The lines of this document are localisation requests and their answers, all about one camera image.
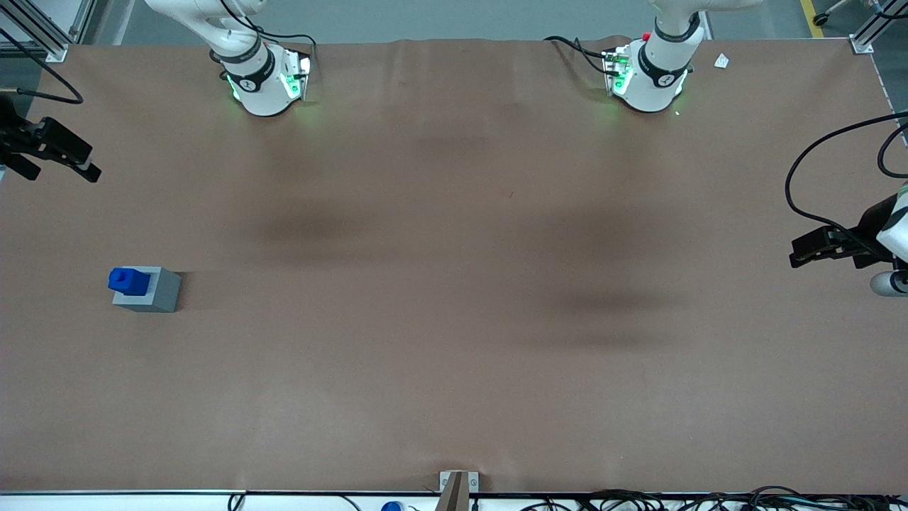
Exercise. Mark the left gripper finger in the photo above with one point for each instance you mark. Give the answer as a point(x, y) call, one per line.
point(816, 240)
point(830, 255)

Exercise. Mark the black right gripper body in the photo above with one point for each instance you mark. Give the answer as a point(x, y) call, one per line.
point(10, 135)

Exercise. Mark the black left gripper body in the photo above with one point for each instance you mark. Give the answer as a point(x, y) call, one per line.
point(865, 235)

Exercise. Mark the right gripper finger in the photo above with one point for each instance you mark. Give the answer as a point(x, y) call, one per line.
point(23, 165)
point(67, 145)

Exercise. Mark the blue plastic block part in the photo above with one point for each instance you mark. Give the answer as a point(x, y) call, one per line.
point(128, 280)

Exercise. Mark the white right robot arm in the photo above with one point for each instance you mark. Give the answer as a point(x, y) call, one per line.
point(262, 85)

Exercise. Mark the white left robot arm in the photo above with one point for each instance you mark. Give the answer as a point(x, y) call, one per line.
point(656, 78)

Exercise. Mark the gray square socket base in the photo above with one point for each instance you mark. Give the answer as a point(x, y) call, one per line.
point(163, 291)

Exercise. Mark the white paper scrap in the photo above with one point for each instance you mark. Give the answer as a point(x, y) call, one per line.
point(721, 61)

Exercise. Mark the black caster wheel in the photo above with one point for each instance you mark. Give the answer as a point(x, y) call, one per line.
point(821, 19)

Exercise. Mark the brown table mat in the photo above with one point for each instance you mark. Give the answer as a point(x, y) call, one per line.
point(454, 284)

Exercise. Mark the aluminium frame post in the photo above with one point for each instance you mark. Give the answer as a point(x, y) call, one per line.
point(878, 23)
point(58, 51)

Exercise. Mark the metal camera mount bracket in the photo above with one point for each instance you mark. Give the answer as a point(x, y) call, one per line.
point(457, 497)

